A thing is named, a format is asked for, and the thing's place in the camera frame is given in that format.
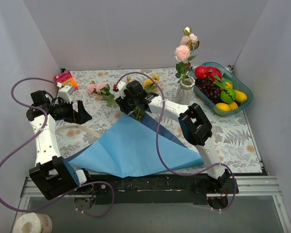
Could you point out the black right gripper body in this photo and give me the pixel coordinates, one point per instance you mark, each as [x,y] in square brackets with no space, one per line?
[125,106]

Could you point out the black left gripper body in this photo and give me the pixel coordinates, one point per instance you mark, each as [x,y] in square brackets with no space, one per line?
[75,112]

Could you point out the cream ribbon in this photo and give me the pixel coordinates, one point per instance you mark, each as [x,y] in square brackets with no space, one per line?
[83,128]

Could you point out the pink rose stem long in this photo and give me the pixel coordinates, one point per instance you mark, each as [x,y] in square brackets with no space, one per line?
[104,91]

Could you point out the blue wrapping paper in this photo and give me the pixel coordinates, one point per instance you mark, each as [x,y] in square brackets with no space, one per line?
[134,149]

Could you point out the small pink bud stem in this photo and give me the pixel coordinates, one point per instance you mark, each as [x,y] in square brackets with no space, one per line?
[137,113]

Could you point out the yellow rose stem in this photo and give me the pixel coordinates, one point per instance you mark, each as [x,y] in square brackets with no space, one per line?
[149,85]

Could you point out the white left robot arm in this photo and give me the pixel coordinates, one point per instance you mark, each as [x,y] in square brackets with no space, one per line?
[52,174]

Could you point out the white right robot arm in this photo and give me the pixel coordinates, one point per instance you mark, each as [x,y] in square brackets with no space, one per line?
[195,126]

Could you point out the white ribbed ceramic vase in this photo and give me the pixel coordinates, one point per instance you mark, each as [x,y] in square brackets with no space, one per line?
[185,92]

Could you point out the floral patterned table mat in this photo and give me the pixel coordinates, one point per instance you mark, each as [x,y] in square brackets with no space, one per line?
[231,134]

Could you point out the orange pink snack box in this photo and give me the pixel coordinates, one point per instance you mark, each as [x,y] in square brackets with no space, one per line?
[66,78]

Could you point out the red apple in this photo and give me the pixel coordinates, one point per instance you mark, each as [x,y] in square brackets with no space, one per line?
[201,72]

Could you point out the dark purple grape bunch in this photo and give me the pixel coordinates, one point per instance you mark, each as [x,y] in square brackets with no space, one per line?
[210,90]

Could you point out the pink dragon fruit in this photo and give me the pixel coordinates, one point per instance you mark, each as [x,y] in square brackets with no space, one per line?
[214,74]

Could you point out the yellow lemon front left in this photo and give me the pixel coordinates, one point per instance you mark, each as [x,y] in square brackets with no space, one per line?
[223,107]

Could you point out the yellow lemon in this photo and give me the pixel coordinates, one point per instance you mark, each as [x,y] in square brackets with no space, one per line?
[223,107]
[233,106]
[240,96]
[228,85]

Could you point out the yellow lemon back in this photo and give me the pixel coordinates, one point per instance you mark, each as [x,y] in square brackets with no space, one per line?
[228,85]

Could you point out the yellow lemon front right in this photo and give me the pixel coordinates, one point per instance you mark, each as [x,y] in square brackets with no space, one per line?
[233,106]

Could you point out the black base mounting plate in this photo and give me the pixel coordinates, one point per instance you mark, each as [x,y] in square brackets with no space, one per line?
[160,188]

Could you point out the white tape roll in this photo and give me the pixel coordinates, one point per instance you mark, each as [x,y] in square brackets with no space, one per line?
[33,223]

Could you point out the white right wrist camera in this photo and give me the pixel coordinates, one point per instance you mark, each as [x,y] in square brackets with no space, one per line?
[120,87]

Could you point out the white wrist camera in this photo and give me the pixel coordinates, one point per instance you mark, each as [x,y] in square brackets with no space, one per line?
[65,92]
[120,87]

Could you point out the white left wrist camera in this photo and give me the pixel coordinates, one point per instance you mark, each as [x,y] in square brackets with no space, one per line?
[65,92]

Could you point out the aluminium rail frame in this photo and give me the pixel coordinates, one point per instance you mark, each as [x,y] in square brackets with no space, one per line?
[247,186]

